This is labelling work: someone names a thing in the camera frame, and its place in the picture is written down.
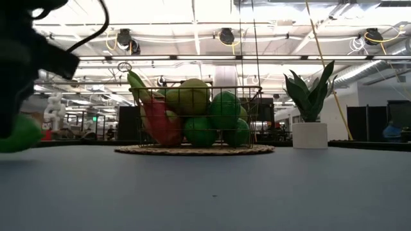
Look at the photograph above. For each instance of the blue rounded object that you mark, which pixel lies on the blue rounded object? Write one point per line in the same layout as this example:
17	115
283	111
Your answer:
391	133

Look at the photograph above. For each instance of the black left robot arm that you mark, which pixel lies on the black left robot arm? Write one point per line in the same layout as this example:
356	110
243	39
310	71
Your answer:
19	4

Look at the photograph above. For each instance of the person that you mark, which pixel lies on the person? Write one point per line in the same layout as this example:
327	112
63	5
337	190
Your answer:
110	131

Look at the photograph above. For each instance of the white plant pot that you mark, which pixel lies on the white plant pot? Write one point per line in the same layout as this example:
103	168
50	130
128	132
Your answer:
309	134

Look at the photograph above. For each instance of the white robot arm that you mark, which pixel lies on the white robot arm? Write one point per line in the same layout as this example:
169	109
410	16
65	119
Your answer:
55	107

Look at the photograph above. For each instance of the green lit sign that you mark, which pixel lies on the green lit sign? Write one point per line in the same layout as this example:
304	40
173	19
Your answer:
95	118

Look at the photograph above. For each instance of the green plastic fruit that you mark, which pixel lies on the green plastic fruit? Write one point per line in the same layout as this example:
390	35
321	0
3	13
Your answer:
239	134
200	133
22	138
224	109

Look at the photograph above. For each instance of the black partition panel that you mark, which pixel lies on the black partition panel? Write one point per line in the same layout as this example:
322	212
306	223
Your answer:
366	122

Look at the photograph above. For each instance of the red storage bin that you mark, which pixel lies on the red storage bin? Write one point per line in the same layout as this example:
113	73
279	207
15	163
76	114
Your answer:
47	134

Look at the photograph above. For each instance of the black monitor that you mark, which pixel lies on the black monitor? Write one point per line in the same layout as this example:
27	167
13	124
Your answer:
399	112

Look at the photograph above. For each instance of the round woven placemat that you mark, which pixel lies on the round woven placemat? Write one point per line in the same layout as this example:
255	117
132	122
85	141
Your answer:
135	150

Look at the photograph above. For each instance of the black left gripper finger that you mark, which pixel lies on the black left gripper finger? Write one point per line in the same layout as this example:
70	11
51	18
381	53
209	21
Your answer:
9	112

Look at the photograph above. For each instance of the green artificial leafy plant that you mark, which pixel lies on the green artificial leafy plant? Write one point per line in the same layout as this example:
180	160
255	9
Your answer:
309	99

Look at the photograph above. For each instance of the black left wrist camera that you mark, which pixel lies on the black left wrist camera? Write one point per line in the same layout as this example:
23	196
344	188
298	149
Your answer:
61	64

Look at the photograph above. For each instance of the silver ceiling air duct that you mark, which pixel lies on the silver ceiling air duct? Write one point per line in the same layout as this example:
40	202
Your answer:
363	72

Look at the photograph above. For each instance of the pink toy dragon fruit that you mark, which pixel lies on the pink toy dragon fruit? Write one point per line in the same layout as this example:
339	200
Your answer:
159	125

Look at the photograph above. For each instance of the white round column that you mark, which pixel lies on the white round column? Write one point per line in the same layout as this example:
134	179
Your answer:
225	75

